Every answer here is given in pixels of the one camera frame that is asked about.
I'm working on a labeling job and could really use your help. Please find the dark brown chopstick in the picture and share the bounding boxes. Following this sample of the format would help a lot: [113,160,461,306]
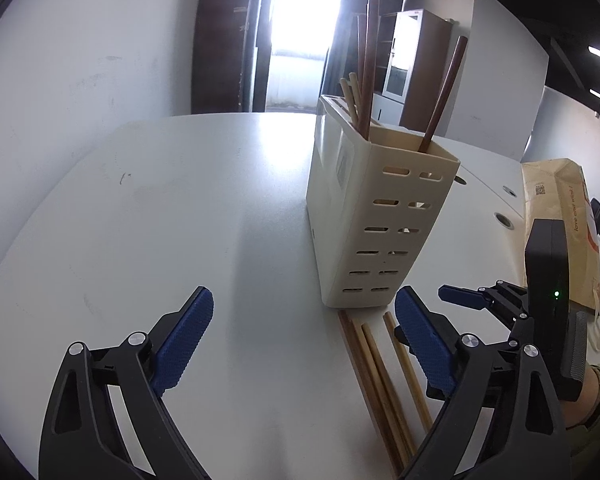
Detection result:
[358,0,380,140]
[356,14,367,103]
[418,35,468,153]

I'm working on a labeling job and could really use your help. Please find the light bamboo chopstick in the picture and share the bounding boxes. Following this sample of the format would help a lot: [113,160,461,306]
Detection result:
[349,72,363,113]
[360,323,416,465]
[338,310,408,479]
[339,78,358,127]

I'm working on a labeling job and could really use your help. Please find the person right hand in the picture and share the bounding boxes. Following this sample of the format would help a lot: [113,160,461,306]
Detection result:
[560,365,600,430]

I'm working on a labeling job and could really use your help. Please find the brown paper bag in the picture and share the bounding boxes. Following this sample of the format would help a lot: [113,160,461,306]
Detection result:
[521,158,600,312]

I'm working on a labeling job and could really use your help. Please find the cream plastic utensil holder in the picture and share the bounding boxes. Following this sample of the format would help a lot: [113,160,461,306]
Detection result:
[306,96,460,309]

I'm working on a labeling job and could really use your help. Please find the white brown glass cabinet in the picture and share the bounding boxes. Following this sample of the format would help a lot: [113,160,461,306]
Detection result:
[372,9,453,132]

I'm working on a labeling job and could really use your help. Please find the dark blue curtain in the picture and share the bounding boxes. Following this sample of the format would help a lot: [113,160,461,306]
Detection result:
[320,0,403,96]

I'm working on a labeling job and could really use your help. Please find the glass balcony door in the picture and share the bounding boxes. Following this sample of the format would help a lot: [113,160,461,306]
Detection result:
[256,0,341,113]

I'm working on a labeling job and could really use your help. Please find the dark wooden wardrobe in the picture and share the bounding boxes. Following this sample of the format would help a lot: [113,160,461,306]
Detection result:
[190,0,250,114]

